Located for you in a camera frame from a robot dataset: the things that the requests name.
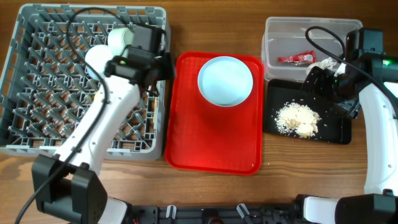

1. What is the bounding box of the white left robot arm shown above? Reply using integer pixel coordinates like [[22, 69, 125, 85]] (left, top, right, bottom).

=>
[[32, 52, 174, 223]]

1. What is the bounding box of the black food waste tray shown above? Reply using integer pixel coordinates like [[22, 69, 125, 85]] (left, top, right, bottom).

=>
[[263, 79, 351, 144]]

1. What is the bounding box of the wooden chopstick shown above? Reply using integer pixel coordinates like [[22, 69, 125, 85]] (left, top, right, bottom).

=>
[[153, 98, 158, 126]]

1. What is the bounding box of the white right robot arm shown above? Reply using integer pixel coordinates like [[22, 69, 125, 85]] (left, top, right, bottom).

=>
[[302, 53, 397, 223]]

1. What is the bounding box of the small light blue bowl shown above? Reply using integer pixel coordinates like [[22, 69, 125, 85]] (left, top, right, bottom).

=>
[[85, 45, 113, 78]]

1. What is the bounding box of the light green bowl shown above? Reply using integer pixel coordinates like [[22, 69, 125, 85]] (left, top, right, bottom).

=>
[[108, 27, 134, 56]]

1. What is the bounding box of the white napkin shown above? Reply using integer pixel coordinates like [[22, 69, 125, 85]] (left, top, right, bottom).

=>
[[306, 57, 346, 77]]

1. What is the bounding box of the pile of rice scraps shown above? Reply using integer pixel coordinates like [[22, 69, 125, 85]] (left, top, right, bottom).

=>
[[274, 103, 321, 138]]

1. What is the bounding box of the light blue plate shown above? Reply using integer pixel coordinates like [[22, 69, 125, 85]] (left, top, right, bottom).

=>
[[197, 56, 254, 107]]

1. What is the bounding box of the red plastic tray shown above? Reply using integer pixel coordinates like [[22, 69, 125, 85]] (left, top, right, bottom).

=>
[[165, 51, 264, 175]]

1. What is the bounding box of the grey plastic dishwasher rack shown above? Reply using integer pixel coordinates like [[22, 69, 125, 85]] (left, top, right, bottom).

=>
[[1, 4, 170, 157]]

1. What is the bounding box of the red sauce packet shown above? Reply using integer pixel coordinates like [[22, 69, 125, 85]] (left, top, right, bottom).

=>
[[278, 50, 317, 65]]

